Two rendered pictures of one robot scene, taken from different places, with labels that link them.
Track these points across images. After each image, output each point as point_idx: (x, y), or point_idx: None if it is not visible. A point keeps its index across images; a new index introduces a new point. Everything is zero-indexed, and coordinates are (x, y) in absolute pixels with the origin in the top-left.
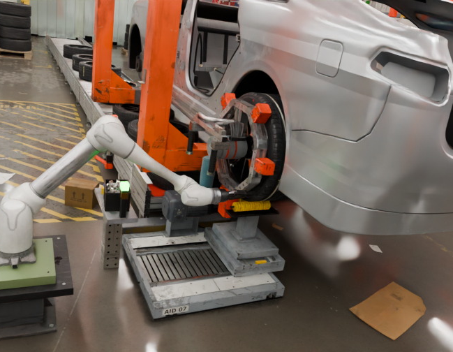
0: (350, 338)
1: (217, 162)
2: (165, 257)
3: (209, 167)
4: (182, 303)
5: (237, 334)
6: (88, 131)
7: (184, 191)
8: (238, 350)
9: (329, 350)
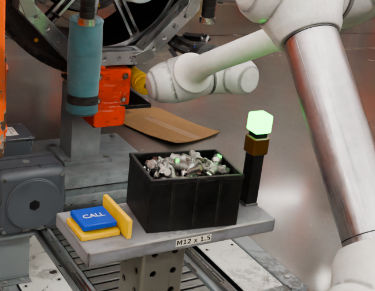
0: (229, 156)
1: (53, 29)
2: (113, 286)
3: (214, 6)
4: (273, 258)
5: (279, 231)
6: (328, 4)
7: (250, 67)
8: (311, 232)
9: (263, 172)
